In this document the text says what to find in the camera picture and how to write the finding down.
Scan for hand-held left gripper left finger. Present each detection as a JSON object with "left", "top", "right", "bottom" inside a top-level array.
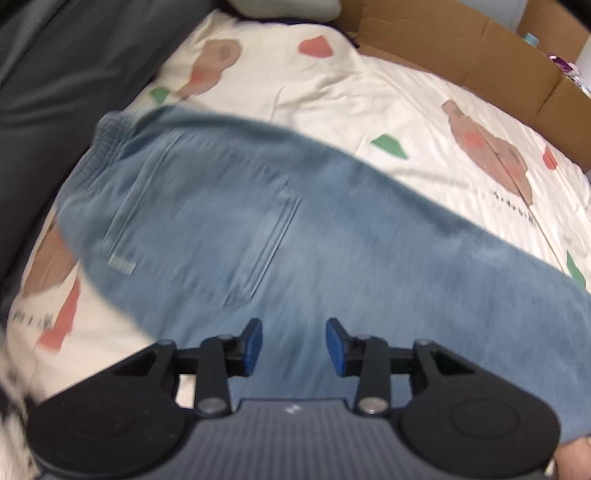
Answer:
[{"left": 113, "top": 318, "right": 264, "bottom": 417}]

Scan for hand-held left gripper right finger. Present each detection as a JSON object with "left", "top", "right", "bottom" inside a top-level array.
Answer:
[{"left": 325, "top": 318, "right": 476, "bottom": 415}]

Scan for light blue denim jeans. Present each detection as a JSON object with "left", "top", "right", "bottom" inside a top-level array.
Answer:
[{"left": 55, "top": 106, "right": 591, "bottom": 449}]

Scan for white fluffy black-dotted garment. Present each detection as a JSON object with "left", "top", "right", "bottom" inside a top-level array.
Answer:
[{"left": 0, "top": 342, "right": 38, "bottom": 480}]

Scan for cream bear printed blanket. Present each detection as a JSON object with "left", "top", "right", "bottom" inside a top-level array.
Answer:
[{"left": 0, "top": 9, "right": 591, "bottom": 480}]

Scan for brown cardboard sheet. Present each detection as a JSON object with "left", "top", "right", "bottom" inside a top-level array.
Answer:
[{"left": 332, "top": 0, "right": 591, "bottom": 172}]

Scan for dark grey pillow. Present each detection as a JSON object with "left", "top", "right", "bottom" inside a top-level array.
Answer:
[{"left": 0, "top": 0, "right": 219, "bottom": 288}]

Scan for grey neck pillow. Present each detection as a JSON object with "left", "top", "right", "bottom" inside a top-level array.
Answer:
[{"left": 225, "top": 0, "right": 343, "bottom": 22}]

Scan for purple packet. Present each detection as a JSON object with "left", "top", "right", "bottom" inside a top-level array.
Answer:
[{"left": 547, "top": 53, "right": 591, "bottom": 95}]

